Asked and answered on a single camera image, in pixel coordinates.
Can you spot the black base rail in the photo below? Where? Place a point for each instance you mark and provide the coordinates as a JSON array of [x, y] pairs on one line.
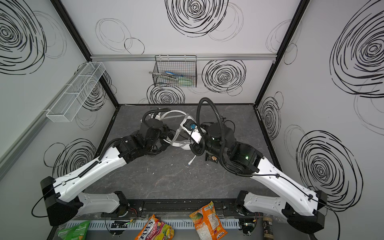
[[182, 208]]

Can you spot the small dark snack packet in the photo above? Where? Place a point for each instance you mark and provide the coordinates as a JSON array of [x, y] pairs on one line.
[[211, 158]]

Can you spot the white gaming headset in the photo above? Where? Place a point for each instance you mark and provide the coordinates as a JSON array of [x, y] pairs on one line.
[[175, 142]]

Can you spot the clear plastic wall shelf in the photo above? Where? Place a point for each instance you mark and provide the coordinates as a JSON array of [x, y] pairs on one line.
[[83, 92]]

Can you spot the black corner frame post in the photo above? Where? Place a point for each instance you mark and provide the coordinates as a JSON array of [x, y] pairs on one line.
[[66, 19], [282, 49]]

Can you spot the black wire wall basket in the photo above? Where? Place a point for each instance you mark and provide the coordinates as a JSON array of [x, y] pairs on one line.
[[186, 68]]

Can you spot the black corner frame post right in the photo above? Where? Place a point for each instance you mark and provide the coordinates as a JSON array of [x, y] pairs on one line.
[[282, 49]]

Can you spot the black corner frame post left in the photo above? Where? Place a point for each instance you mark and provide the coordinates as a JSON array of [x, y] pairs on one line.
[[66, 19]]

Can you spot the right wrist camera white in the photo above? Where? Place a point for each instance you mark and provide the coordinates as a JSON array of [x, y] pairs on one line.
[[191, 127]]

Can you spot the dark can at base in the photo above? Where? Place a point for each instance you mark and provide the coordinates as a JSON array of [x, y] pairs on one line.
[[268, 228]]

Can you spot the aluminium wall rail back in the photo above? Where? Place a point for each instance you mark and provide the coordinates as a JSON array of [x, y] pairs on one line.
[[183, 57]]

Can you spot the orange snack bag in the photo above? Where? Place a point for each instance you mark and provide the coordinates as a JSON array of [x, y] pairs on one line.
[[207, 223]]

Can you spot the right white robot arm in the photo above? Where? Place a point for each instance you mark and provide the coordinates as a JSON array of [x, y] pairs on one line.
[[294, 203]]

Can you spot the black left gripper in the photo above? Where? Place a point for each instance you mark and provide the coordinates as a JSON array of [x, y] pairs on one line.
[[165, 133]]

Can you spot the aluminium wall rail left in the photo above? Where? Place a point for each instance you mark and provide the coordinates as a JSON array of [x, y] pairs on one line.
[[13, 153]]

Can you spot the Fox's candy bag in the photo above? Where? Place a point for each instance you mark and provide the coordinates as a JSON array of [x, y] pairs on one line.
[[155, 229]]

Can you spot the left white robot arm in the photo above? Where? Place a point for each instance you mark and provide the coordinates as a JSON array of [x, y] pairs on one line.
[[64, 196]]

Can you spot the green items in basket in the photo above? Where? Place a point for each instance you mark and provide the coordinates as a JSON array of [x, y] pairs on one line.
[[172, 79]]

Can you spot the aluminium wall rail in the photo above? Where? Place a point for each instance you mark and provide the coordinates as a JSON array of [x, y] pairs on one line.
[[183, 57], [13, 153]]

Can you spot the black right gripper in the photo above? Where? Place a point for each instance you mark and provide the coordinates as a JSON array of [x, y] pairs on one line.
[[202, 139]]

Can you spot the green snack bag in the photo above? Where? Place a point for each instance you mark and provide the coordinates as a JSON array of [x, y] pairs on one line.
[[77, 232]]

